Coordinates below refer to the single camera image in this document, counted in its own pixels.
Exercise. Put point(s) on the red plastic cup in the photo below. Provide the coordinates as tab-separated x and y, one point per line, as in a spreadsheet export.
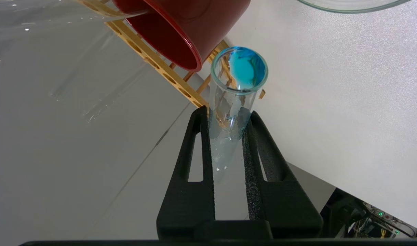
194	24

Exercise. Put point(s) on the wooden test tube rack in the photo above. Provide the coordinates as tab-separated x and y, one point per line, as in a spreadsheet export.
160	66

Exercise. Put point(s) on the dark robot base electronics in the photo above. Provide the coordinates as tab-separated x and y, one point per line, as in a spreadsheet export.
352	215

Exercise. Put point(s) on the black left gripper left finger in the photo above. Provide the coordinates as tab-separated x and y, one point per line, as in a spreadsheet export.
191	198

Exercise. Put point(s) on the clear glass dish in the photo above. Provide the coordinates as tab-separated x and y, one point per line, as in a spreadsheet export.
352	5

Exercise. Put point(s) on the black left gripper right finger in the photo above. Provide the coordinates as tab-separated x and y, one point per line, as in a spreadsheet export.
280	201

